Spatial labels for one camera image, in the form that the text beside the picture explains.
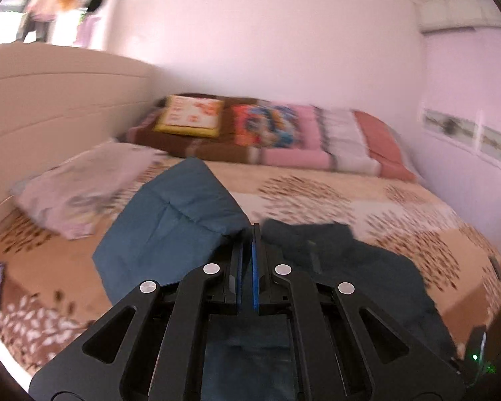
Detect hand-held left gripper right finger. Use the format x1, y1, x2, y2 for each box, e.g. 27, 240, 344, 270
252, 223, 470, 401

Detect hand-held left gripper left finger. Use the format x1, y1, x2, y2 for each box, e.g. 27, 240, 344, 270
28, 231, 245, 401

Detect dark blue padded jacket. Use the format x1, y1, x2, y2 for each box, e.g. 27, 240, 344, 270
92, 157, 458, 401

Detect bed with leaf-print sheet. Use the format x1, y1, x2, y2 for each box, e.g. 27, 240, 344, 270
0, 150, 501, 379

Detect brown folded blanket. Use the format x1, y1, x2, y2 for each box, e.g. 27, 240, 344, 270
125, 93, 268, 164

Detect colourful cartoon cushion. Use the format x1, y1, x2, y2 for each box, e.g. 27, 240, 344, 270
231, 104, 303, 149

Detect pink striped folded blanket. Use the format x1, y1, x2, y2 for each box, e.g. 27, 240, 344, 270
261, 104, 427, 183

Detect yellow-edged cushion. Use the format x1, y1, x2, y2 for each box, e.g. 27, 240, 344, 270
152, 94, 226, 138

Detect pale floral pillow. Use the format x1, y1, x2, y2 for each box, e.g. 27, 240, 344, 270
10, 140, 168, 241

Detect white bed headboard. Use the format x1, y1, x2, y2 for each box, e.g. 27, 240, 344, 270
0, 46, 163, 241

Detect white air conditioner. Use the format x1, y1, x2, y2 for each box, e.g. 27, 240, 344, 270
416, 0, 501, 32

